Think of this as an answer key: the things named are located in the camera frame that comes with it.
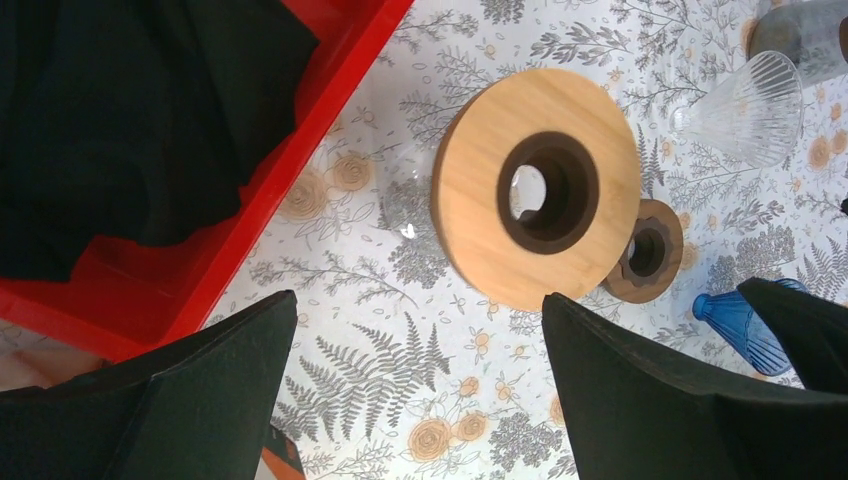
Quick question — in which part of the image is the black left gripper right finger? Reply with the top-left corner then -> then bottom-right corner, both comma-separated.
541,293 -> 847,479

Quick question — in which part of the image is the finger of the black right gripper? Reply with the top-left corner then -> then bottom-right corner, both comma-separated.
737,278 -> 847,395

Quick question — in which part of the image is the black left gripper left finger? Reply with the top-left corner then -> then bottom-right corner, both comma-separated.
1,290 -> 297,479

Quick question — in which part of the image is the clear ribbed glass dripper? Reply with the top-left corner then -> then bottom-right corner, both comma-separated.
670,51 -> 804,168

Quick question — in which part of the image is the light wooden dripper ring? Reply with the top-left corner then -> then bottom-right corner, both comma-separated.
430,67 -> 643,314

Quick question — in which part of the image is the blue ribbed glass dripper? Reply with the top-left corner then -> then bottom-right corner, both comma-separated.
691,288 -> 794,377

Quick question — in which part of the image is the orange coffee filter box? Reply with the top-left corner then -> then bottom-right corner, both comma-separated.
254,425 -> 306,480

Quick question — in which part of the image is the red plastic tray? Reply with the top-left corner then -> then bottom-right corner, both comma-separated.
1,0 -> 410,362

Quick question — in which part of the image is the beige cloth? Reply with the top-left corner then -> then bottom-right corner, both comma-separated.
1,320 -> 108,392

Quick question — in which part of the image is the black cloth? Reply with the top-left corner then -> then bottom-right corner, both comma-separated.
1,1 -> 319,282

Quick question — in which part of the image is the clear glass carafe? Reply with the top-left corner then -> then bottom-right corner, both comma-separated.
376,142 -> 437,250

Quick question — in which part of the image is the dark wooden dripper ring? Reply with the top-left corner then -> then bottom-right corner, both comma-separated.
600,198 -> 685,305

